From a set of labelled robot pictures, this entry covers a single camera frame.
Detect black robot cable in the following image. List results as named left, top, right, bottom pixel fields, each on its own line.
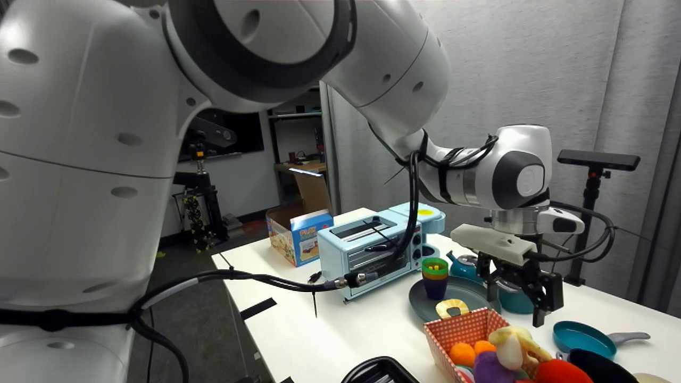
left=126, top=131, right=427, bottom=383

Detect black bar stereo camera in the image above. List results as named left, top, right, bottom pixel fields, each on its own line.
left=555, top=146, right=642, bottom=173

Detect metal shelf rack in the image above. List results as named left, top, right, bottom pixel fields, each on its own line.
left=263, top=83, right=328, bottom=215

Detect brown cardboard box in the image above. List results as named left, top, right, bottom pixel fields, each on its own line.
left=275, top=160, right=331, bottom=215

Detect black camera pole stand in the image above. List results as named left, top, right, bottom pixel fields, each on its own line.
left=565, top=166, right=613, bottom=288

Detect orange checkered basket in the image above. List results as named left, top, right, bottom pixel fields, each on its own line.
left=421, top=296, right=570, bottom=383

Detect grey round plate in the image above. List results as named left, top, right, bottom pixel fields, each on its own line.
left=406, top=274, right=502, bottom=323

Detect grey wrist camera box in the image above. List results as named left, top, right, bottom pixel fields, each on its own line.
left=449, top=221, right=538, bottom=271

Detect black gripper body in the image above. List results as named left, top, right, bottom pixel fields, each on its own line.
left=474, top=249, right=546, bottom=296

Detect purple plush plum toy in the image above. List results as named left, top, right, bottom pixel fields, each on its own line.
left=470, top=352, right=520, bottom=383

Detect yellow plush banana toy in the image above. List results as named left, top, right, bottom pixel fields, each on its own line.
left=487, top=325, right=555, bottom=374

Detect blue printed toy box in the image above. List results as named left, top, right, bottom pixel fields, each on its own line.
left=266, top=208, right=336, bottom=271

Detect black cable strap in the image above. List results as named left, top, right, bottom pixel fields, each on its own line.
left=435, top=145, right=457, bottom=206

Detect black round pan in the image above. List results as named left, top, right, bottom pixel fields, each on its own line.
left=565, top=346, right=640, bottom=383

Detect red plush apple toy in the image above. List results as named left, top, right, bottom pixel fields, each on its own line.
left=529, top=357, right=594, bottom=383

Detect long black tape strip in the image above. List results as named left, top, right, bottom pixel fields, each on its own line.
left=239, top=296, right=279, bottom=322

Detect purple toy cup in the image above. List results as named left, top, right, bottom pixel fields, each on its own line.
left=421, top=274, right=452, bottom=302

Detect blue toy frying pan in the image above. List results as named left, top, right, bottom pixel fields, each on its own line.
left=552, top=319, right=652, bottom=362

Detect teal bowl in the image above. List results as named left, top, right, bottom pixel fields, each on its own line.
left=495, top=278, right=538, bottom=318

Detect black plastic tray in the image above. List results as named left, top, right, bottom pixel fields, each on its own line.
left=339, top=356, right=421, bottom=383

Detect green toy cup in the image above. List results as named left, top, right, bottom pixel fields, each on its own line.
left=420, top=255, right=452, bottom=284

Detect small blue toy pot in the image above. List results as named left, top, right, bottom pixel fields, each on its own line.
left=447, top=251, right=486, bottom=284

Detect light blue toy toaster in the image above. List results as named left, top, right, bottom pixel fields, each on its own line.
left=314, top=201, right=447, bottom=305

